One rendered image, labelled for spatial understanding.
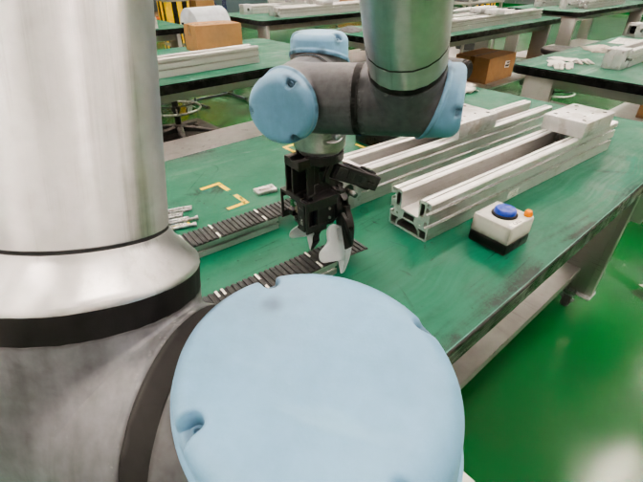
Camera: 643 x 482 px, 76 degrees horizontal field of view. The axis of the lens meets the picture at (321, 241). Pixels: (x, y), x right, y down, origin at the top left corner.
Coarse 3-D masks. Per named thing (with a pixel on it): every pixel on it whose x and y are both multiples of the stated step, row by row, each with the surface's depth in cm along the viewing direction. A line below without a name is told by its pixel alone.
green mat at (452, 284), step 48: (480, 96) 171; (240, 144) 125; (288, 144) 125; (624, 144) 125; (192, 192) 99; (240, 192) 99; (528, 192) 99; (576, 192) 99; (624, 192) 99; (288, 240) 82; (384, 240) 82; (432, 240) 82; (528, 240) 82; (576, 240) 82; (384, 288) 70; (432, 288) 70; (480, 288) 70
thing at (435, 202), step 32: (608, 128) 114; (480, 160) 94; (512, 160) 103; (544, 160) 100; (576, 160) 110; (416, 192) 84; (448, 192) 80; (480, 192) 86; (512, 192) 95; (416, 224) 81; (448, 224) 83
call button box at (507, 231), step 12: (492, 204) 82; (480, 216) 78; (492, 216) 78; (516, 216) 77; (480, 228) 79; (492, 228) 77; (504, 228) 75; (516, 228) 75; (528, 228) 78; (480, 240) 80; (492, 240) 78; (504, 240) 76; (516, 240) 78; (504, 252) 77
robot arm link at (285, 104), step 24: (288, 72) 41; (312, 72) 43; (336, 72) 42; (264, 96) 42; (288, 96) 41; (312, 96) 42; (336, 96) 42; (264, 120) 43; (288, 120) 42; (312, 120) 42; (336, 120) 43
